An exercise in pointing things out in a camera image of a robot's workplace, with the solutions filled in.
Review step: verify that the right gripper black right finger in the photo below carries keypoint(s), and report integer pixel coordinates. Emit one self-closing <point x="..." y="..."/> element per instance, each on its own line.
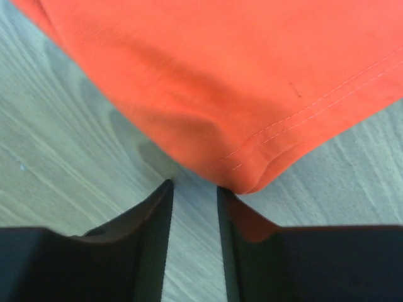
<point x="267" y="262"/>

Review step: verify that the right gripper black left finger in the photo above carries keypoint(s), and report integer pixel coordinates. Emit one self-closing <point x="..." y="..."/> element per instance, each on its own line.
<point x="123" y="259"/>

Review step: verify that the orange t-shirt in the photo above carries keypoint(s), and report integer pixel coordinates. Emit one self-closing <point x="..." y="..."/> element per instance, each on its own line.
<point x="236" y="91"/>

